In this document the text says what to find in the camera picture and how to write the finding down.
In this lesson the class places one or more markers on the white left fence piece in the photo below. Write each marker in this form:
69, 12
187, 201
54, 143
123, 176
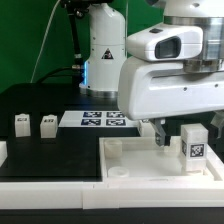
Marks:
3, 152

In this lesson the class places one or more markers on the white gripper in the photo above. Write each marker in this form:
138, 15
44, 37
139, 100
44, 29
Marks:
158, 90

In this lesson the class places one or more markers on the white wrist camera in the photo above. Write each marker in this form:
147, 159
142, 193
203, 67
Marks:
164, 42

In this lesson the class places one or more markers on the white marker sheet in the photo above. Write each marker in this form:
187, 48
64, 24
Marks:
105, 119

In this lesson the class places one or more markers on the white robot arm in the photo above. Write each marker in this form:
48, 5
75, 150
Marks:
108, 40

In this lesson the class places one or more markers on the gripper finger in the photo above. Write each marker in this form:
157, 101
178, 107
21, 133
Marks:
218, 122

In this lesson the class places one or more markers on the white square tabletop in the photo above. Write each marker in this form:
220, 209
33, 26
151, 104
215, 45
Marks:
141, 159

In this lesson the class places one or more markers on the white front fence rail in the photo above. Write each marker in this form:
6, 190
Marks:
63, 195

